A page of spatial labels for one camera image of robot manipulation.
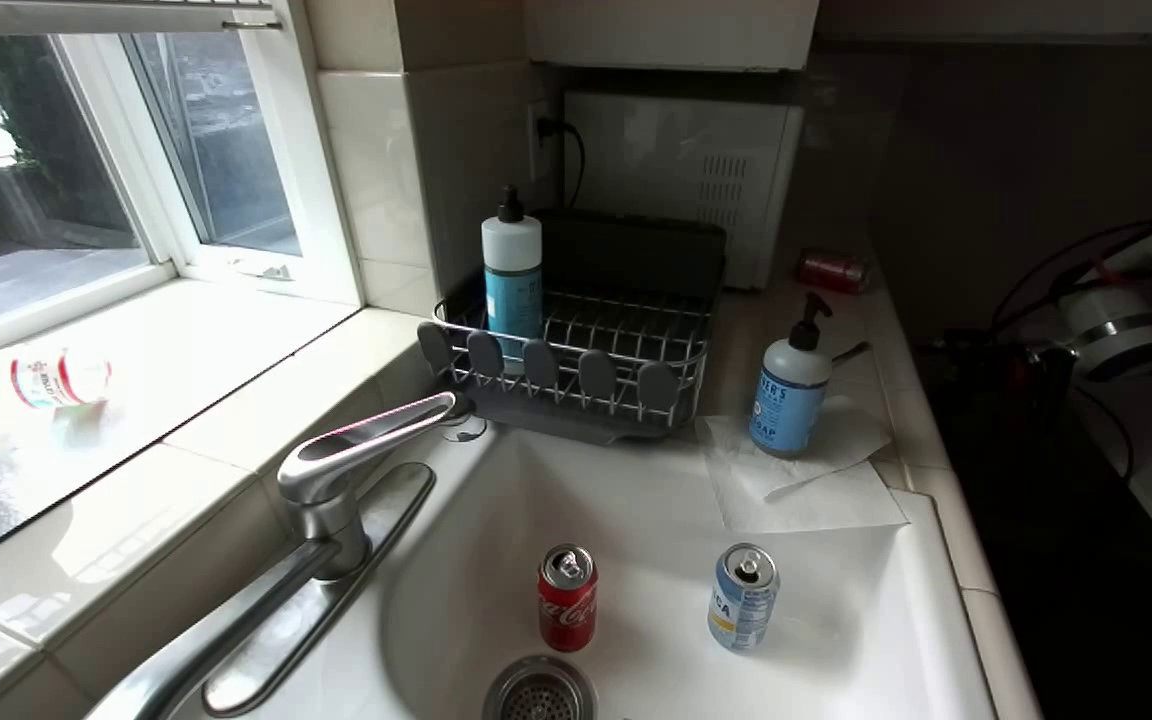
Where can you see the grey dish drying rack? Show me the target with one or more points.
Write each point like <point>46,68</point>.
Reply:
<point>622,347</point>

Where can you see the blue dish soap bottle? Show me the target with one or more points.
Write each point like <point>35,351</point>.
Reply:
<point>514,256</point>

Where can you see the blue hand soap pump bottle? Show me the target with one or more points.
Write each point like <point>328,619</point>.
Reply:
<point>789,391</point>

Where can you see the red soda can upright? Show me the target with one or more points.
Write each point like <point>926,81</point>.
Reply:
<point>566,598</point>

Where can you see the red soda can lying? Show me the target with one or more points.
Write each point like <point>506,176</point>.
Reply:
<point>836,273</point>

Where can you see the blue soda can upright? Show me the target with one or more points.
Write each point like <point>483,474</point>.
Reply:
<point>746,585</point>

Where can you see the white folded paper towel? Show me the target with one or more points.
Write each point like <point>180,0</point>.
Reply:
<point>827,491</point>

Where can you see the metal sink drain strainer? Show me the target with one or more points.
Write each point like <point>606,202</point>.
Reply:
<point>536,691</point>

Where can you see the white sink basin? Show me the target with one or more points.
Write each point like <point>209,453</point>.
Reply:
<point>865,621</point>

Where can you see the chrome sink faucet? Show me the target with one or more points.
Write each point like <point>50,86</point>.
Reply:
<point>353,509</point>

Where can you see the clear red striped plastic cup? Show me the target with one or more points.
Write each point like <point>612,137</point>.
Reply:
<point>62,382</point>

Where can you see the white framed window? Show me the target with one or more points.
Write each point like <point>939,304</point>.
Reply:
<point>161,140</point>

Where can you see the white wall power outlet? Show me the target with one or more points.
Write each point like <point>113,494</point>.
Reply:
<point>546,130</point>

